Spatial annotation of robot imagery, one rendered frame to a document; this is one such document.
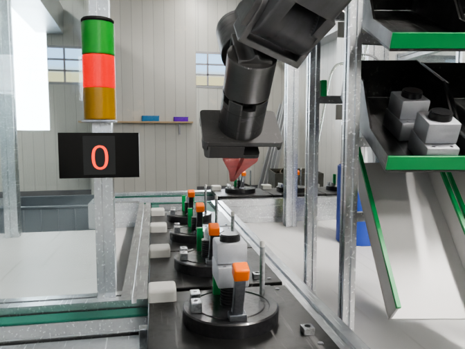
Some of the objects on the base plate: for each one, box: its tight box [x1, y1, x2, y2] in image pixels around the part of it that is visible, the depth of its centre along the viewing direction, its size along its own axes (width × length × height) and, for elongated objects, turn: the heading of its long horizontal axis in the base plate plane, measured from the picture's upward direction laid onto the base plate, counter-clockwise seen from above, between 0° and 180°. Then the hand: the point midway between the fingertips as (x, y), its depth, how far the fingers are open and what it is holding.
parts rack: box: [303, 0, 465, 332], centre depth 80 cm, size 21×36×80 cm
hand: (232, 174), depth 63 cm, fingers closed
